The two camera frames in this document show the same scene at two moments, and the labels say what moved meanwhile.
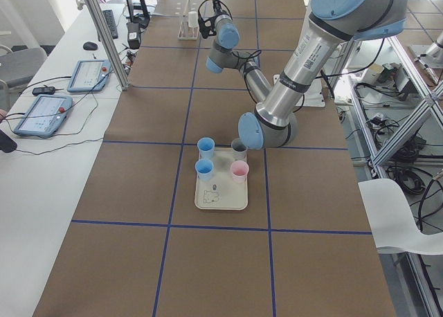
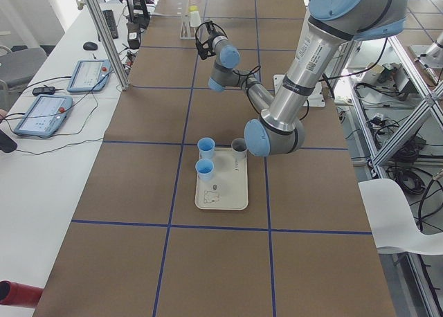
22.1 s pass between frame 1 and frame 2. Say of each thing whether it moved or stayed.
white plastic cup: stayed
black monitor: moved
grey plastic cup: stayed
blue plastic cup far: stayed
